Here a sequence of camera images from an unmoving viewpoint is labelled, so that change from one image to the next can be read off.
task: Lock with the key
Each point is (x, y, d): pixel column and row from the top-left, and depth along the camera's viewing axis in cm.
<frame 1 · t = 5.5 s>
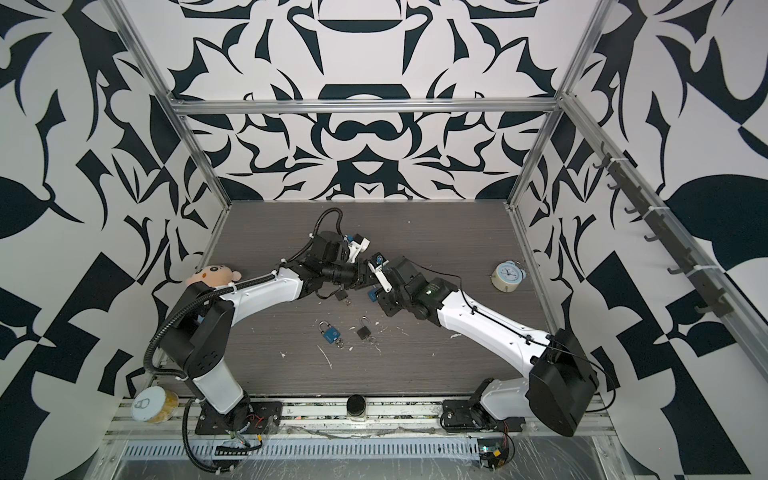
left hand: (388, 273, 82), fingers open
right hand: (383, 289, 81), fingers open
small blue alarm clock: (507, 276, 98), point 4 cm above the table
small black padlock back: (341, 295, 98), on the table
front blue padlock with key: (330, 333, 89), point 2 cm above the table
front black padlock with key: (364, 332, 89), on the table

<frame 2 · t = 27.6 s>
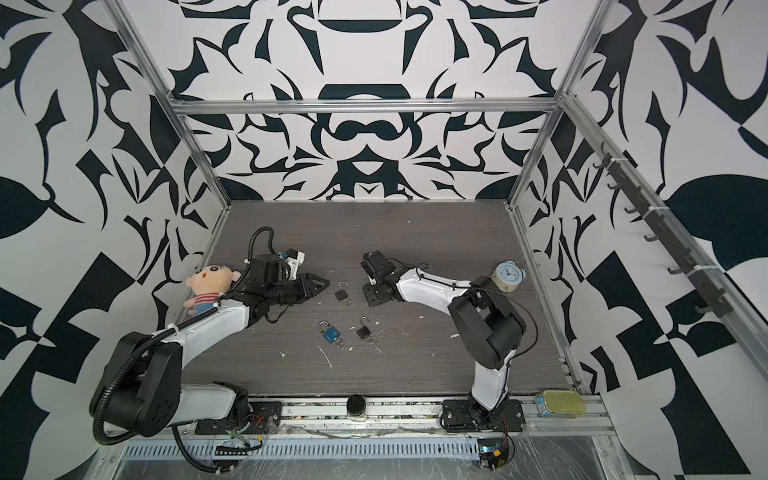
left hand: (326, 279, 85), fingers open
right hand: (373, 291, 92), fingers open
the named things where they were.

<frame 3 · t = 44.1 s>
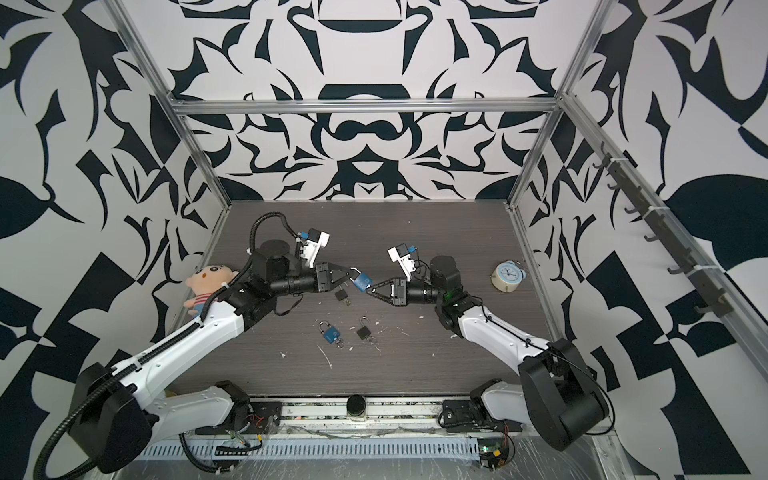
left hand: (353, 267, 71), fingers closed
right hand: (370, 295, 72), fingers closed
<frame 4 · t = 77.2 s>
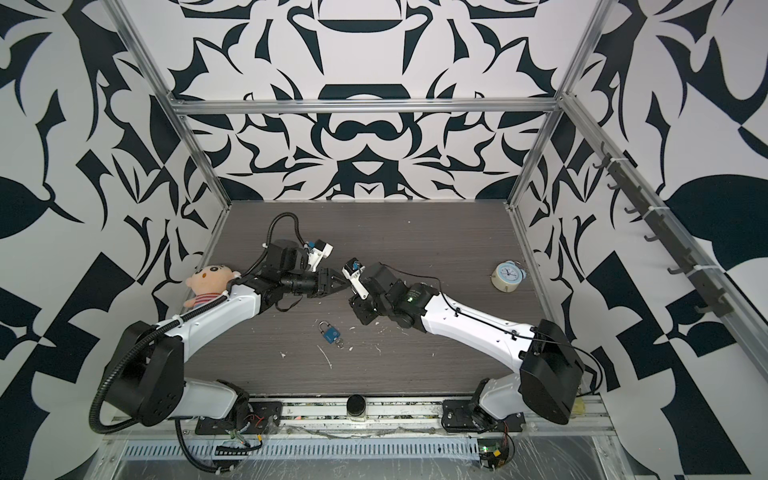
left hand: (351, 280, 79), fingers open
right hand: (353, 299, 78), fingers open
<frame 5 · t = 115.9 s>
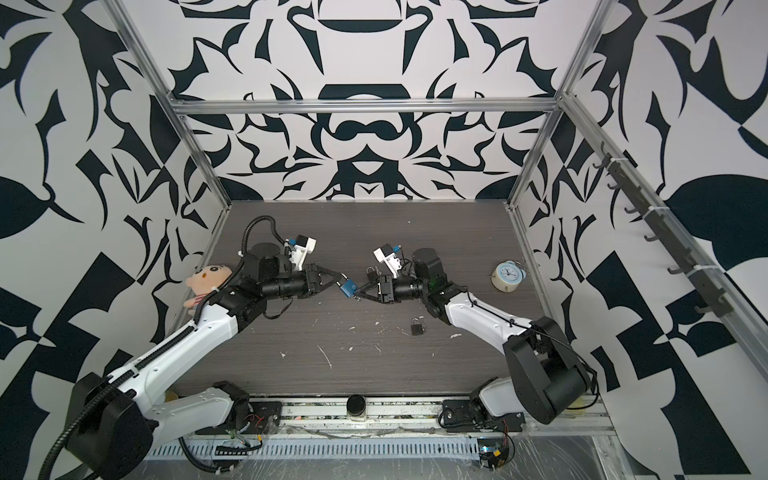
left hand: (342, 272, 73), fingers closed
right hand: (360, 296, 74), fingers open
front blue padlock with key: (349, 289, 76), point 21 cm above the table
